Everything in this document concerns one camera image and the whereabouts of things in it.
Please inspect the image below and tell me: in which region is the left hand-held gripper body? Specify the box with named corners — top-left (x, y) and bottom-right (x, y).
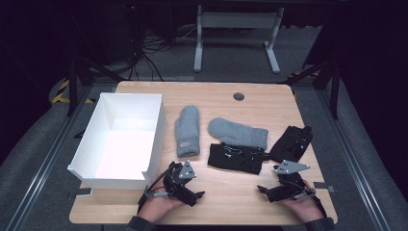
top-left (143, 159), bottom-right (198, 204)

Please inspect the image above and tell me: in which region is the grey metal bracket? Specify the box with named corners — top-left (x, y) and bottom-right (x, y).
top-left (66, 187), bottom-right (94, 200)
top-left (313, 181), bottom-right (337, 193)

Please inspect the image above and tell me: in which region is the aluminium floor rail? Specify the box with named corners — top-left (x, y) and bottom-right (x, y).
top-left (316, 90), bottom-right (392, 231)
top-left (5, 86), bottom-right (92, 231)

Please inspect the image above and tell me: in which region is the white box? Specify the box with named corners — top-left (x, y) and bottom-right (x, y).
top-left (66, 91), bottom-right (167, 191)

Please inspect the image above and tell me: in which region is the grey metal desk frame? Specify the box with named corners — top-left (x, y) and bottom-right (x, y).
top-left (192, 4), bottom-right (286, 75)

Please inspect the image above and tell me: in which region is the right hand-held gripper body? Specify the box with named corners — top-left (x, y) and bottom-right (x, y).
top-left (272, 159), bottom-right (318, 202)

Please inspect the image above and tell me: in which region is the grey mitten with label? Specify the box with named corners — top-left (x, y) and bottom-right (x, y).
top-left (173, 104), bottom-right (201, 159)

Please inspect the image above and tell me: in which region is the yellow black hazard tape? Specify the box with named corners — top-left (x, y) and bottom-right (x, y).
top-left (51, 79), bottom-right (96, 105)

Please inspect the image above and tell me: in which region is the tangle of black cables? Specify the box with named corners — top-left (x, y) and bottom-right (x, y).
top-left (127, 25), bottom-right (197, 82)

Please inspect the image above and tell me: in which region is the black glove with blue marks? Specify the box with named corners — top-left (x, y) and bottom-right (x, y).
top-left (207, 142), bottom-right (268, 176)

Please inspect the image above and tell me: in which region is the person's left hand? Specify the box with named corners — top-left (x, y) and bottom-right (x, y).
top-left (138, 192), bottom-right (188, 223)

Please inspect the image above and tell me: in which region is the black glove with white dots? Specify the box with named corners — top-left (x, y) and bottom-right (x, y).
top-left (268, 124), bottom-right (314, 164)

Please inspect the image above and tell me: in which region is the plain grey mitten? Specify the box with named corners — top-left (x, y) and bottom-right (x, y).
top-left (207, 116), bottom-right (269, 151)

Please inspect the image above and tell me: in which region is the black tripod stand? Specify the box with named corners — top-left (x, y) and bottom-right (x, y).
top-left (278, 57), bottom-right (342, 120)
top-left (65, 56), bottom-right (126, 117)

